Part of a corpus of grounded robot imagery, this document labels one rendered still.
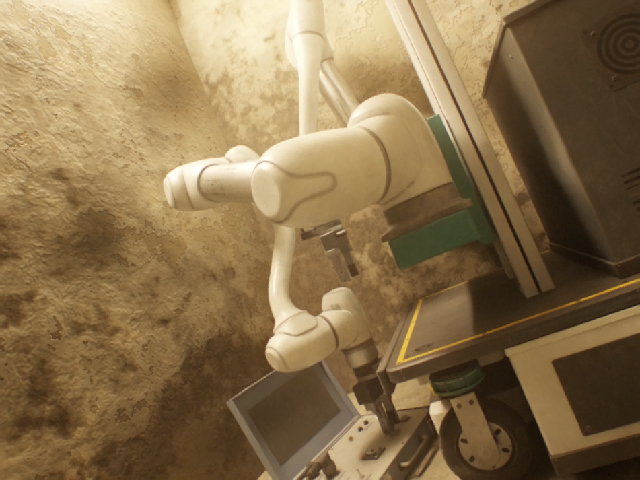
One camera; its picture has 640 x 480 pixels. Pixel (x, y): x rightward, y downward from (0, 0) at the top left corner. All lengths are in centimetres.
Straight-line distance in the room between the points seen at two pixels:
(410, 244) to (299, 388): 74
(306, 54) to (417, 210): 77
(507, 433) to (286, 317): 55
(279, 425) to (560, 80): 108
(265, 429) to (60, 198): 85
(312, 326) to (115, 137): 93
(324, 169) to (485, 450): 62
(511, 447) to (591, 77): 71
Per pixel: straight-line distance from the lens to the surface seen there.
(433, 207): 85
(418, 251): 84
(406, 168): 84
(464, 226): 83
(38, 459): 121
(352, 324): 117
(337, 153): 75
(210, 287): 163
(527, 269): 101
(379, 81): 179
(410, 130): 87
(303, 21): 151
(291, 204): 72
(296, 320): 112
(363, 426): 144
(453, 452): 102
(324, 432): 144
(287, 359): 109
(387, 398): 129
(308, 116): 147
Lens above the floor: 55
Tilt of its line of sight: 3 degrees up
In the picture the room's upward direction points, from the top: 23 degrees counter-clockwise
